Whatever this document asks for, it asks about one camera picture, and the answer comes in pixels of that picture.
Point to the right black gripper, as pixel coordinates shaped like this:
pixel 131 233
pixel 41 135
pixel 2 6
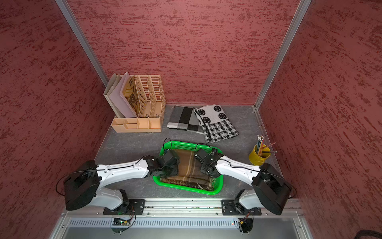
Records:
pixel 202 170

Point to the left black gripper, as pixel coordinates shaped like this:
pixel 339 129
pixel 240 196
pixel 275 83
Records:
pixel 175 170

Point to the brown plaid fringed scarf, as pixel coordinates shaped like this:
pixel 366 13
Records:
pixel 189 174

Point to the black white smiley scarf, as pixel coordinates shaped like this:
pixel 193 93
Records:
pixel 215 123

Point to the grey black checked scarf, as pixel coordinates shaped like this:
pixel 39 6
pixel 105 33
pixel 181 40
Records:
pixel 184 118

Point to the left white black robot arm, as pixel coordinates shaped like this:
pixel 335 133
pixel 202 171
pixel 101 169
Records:
pixel 87 186

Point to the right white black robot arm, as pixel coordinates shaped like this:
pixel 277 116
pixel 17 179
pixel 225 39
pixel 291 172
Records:
pixel 269 189

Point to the green plastic basket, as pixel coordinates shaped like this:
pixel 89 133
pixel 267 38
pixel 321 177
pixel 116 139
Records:
pixel 216 182

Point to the yellow pencil cup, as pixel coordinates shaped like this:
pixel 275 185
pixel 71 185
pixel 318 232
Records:
pixel 257 159

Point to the lilac folder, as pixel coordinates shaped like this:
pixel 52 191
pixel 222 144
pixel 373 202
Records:
pixel 118 99

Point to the beige wooden file organizer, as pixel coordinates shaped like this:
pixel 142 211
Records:
pixel 152 106

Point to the brown patterned book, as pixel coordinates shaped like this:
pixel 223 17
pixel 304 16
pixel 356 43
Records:
pixel 130 93

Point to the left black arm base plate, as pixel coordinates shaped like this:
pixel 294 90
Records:
pixel 135 207

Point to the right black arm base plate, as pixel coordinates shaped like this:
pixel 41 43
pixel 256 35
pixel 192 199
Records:
pixel 233 208

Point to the aluminium front rail frame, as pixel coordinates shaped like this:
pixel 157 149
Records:
pixel 184 218

